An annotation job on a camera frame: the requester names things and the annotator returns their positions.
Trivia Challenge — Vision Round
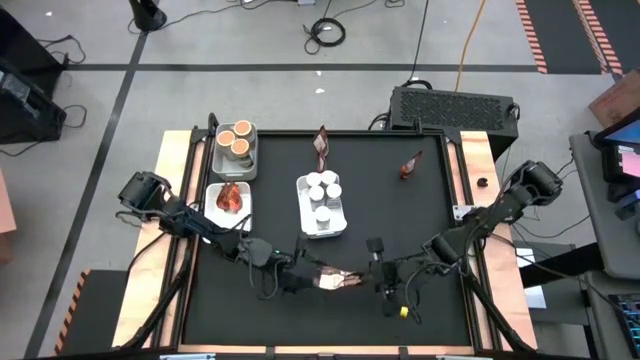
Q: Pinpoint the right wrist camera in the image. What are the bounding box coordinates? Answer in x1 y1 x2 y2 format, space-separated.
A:
365 236 386 264

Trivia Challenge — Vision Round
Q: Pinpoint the dark cabinet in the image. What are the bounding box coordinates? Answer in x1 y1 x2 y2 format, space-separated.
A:
0 5 65 96

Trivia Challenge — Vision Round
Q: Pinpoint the brown cardboard box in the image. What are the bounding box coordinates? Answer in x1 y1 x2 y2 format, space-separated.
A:
588 68 640 129

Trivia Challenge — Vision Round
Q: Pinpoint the black computer case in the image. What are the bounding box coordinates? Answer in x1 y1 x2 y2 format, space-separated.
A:
388 85 520 160

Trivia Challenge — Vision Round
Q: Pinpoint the black stand base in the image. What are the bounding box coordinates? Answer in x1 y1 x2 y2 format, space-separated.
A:
127 0 168 33

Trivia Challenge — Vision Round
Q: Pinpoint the long black cable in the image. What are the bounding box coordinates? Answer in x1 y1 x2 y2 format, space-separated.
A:
405 0 432 90

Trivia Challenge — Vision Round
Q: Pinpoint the white plastic bin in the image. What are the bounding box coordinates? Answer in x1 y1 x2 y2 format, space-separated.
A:
209 121 259 182
295 171 349 240
202 181 253 236

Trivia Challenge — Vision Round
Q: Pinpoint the coiled black cable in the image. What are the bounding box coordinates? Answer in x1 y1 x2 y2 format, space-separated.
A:
302 17 347 56

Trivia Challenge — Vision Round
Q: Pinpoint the black equipment case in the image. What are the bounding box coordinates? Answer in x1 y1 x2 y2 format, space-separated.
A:
0 58 69 146

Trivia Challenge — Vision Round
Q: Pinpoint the computer monitor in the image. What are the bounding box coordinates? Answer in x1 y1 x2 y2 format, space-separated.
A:
593 107 640 187

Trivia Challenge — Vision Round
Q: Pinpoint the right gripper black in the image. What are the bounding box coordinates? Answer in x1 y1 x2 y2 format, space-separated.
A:
359 259 416 319

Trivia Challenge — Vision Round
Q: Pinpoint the grey desk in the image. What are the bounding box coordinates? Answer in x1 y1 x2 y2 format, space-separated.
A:
568 130 640 281

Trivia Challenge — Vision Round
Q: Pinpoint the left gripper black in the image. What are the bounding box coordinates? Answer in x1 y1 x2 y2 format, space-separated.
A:
273 249 330 297

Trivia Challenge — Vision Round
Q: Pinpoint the black mat orange striped edge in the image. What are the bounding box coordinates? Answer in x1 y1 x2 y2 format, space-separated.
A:
572 0 640 77
514 0 602 76
53 268 130 357

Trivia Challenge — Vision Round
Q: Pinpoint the black desk leg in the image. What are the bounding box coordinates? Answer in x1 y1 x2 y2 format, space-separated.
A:
518 241 605 290

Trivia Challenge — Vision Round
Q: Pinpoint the black cable sleeve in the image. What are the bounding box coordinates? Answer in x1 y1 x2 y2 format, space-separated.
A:
457 239 536 354
119 239 197 350

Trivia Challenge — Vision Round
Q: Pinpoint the long yellow cable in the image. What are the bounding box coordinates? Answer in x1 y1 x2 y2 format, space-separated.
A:
453 0 488 93

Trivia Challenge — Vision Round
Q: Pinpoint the backlit keyboard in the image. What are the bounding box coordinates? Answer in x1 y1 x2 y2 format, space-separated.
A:
606 292 640 360

